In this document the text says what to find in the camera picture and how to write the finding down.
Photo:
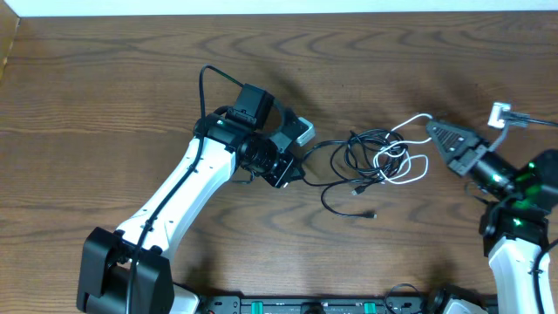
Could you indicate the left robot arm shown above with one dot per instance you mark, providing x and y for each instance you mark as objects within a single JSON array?
[{"x": 128, "y": 270}]

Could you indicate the wooden side panel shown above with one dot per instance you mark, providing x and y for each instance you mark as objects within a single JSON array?
[{"x": 8, "y": 30}]

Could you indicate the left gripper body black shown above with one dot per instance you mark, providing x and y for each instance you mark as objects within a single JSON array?
[{"x": 268, "y": 157}]

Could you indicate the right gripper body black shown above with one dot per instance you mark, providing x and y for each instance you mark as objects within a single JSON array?
[{"x": 461, "y": 166}]

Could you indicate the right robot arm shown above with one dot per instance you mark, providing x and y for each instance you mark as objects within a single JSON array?
[{"x": 514, "y": 226}]

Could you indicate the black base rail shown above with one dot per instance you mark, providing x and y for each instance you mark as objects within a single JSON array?
[{"x": 293, "y": 305}]

